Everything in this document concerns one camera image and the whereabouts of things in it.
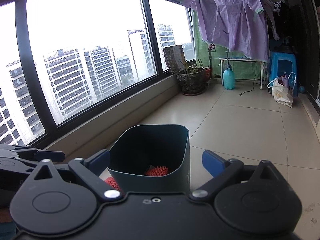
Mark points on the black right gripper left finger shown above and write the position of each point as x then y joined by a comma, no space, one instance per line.
76,182

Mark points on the red plastic bag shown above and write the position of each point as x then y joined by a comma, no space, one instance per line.
158,171

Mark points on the white small table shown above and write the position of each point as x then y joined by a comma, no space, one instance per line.
248,69

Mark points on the black window frame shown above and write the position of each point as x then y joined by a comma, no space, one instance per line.
64,61

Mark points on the white plastic shopping bag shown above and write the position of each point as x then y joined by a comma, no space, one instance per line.
282,89

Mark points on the red fluffy slipper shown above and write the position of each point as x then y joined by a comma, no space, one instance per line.
111,182

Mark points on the cardboard picture board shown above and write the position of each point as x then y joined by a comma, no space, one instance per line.
174,58

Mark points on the teal spray bottle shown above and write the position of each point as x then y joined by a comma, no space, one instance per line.
228,75

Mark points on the purple hanging gown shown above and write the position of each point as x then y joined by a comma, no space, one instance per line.
238,25

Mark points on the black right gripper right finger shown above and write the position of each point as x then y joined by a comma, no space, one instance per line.
232,179

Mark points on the blue plastic stool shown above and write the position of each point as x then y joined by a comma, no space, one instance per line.
284,63

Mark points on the dark teal trash bin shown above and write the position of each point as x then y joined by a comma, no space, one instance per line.
157,145

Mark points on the dark ceramic plant pot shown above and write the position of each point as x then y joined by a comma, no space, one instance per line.
191,80

